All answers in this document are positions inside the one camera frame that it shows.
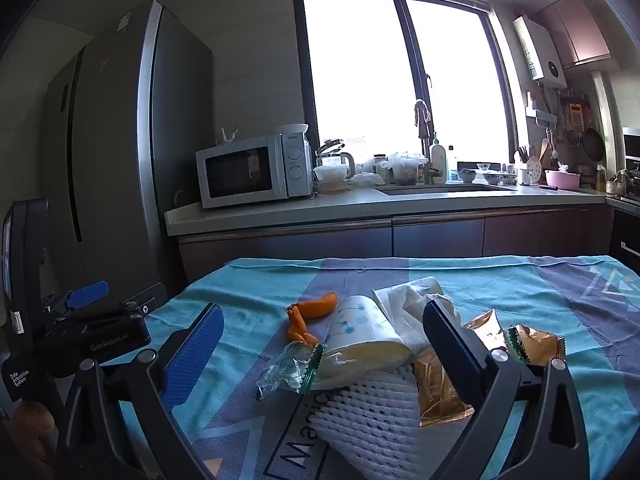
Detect white foam fruit net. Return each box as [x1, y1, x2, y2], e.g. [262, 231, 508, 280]
[312, 362, 481, 480]

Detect white water heater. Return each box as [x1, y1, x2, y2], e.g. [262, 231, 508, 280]
[512, 15, 568, 89]

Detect white dotted paper cup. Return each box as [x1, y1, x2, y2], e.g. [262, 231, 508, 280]
[310, 295, 411, 391]

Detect blue printed tablecloth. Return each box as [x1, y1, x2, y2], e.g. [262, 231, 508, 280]
[115, 255, 640, 480]

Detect grey refrigerator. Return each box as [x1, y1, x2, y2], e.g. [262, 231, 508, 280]
[40, 0, 216, 301]

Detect orange peel piece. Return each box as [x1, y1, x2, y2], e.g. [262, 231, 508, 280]
[287, 306, 321, 345]
[295, 292, 340, 319]

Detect clear green-edged wrapper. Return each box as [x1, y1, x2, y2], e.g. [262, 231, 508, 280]
[256, 340, 326, 401]

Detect white utensil holder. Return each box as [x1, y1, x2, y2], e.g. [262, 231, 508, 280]
[515, 146, 534, 184]

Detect kitchen sink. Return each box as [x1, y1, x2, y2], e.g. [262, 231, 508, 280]
[377, 183, 501, 197]

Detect glass kettle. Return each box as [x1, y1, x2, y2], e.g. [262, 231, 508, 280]
[315, 141, 357, 178]

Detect pink basin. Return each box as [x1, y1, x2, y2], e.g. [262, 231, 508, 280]
[545, 169, 581, 190]

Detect clear plastic bowl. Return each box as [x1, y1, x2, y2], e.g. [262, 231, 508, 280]
[314, 164, 351, 195]

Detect large golden snack wrapper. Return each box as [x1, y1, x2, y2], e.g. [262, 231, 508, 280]
[410, 310, 503, 428]

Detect plastic bag with container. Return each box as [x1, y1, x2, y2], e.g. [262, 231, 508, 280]
[387, 152, 430, 186]

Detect hanging black wok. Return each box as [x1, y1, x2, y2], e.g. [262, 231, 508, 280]
[582, 125, 606, 162]

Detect person's left hand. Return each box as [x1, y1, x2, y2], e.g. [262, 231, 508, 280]
[12, 402, 57, 466]

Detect white soap bottle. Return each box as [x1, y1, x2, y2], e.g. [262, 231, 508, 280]
[429, 132, 449, 184]

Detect pink wall cabinet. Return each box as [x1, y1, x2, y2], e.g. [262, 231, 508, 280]
[530, 0, 613, 69]

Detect kitchen faucet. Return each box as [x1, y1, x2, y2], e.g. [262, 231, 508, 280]
[414, 100, 444, 184]

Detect crumpled white tissue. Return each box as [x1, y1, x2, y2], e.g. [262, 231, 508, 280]
[372, 276, 463, 356]

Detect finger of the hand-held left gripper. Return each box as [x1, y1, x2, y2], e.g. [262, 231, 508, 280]
[55, 281, 110, 313]
[117, 282, 168, 317]

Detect beige kitchen counter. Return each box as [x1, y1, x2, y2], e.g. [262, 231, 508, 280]
[165, 182, 640, 237]

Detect white microwave oven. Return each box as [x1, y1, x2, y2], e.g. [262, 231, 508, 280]
[195, 132, 315, 210]

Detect large kitchen window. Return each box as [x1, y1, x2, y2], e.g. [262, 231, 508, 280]
[292, 0, 518, 182]

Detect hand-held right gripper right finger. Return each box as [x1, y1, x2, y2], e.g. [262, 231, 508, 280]
[422, 301, 591, 480]

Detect brown base cabinets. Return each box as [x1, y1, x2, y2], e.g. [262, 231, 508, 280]
[177, 199, 640, 286]

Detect small golden snack wrapper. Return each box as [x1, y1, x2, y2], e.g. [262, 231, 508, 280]
[505, 324, 567, 366]

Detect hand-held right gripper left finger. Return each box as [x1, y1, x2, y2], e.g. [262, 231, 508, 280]
[56, 303, 226, 480]

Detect white wall rack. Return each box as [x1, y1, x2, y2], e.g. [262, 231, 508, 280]
[525, 91, 558, 124]

